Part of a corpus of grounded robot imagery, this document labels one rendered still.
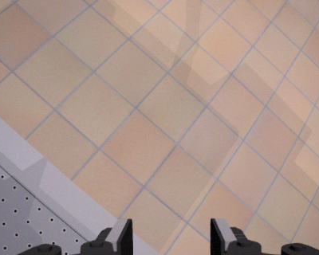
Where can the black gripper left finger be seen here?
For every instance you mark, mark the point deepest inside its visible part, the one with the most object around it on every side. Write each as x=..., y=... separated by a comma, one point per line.
x=118, y=242

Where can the grey perforated base plate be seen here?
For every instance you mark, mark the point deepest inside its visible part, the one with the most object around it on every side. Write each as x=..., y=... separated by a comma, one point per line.
x=26, y=221

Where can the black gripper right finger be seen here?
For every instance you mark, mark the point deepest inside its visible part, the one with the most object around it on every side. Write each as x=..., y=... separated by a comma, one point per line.
x=226, y=240

